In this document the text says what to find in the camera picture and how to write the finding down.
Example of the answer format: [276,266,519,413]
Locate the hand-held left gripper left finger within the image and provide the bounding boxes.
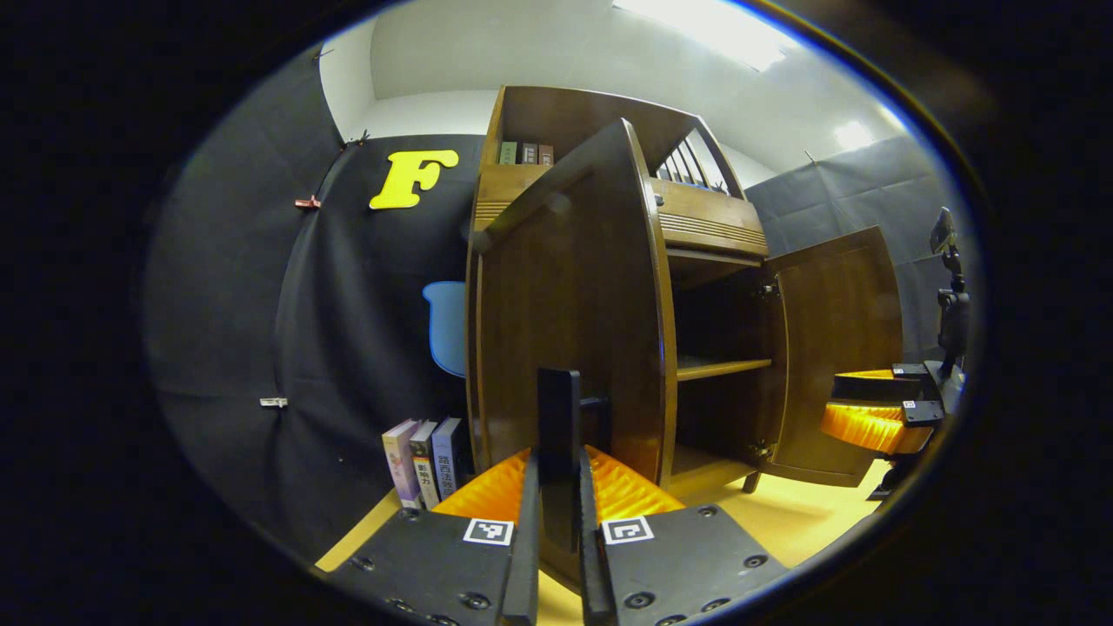
[326,448,542,626]

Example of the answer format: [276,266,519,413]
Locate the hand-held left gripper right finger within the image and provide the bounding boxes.
[578,445,790,626]

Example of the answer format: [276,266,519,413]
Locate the wooden shoe cabinet door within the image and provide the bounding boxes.
[765,226,905,488]
[465,118,679,594]

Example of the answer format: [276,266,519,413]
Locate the black door handle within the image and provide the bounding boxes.
[537,368,614,553]

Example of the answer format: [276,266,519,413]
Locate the wooden double-door shoe cabinet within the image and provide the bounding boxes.
[465,85,783,501]

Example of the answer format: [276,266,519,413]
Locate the wooden cabinet shelf board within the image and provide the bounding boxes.
[678,356,773,382]

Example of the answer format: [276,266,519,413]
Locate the dark blue book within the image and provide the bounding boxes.
[432,417,466,501]

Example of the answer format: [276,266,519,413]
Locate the grey white book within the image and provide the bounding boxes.
[409,421,442,509]

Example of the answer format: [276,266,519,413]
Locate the lilac book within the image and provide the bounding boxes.
[383,419,424,509]

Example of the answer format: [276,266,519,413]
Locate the black camera stand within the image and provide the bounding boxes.
[929,207,973,366]

